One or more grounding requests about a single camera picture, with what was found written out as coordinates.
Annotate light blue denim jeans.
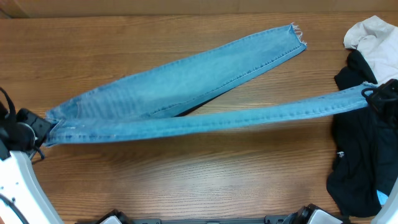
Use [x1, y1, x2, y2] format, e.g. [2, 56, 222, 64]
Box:
[45, 24, 367, 146]

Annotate white beige garment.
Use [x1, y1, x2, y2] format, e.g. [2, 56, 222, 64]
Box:
[343, 16, 397, 85]

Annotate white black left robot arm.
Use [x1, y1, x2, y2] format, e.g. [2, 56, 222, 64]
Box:
[1, 89, 63, 223]

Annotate brown cardboard back panel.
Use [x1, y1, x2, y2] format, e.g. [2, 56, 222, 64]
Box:
[1, 0, 397, 18]

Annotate light blue cloth piece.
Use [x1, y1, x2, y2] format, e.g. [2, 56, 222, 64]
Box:
[377, 190, 389, 206]

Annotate black garment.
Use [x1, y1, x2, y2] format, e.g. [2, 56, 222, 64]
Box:
[326, 49, 398, 218]

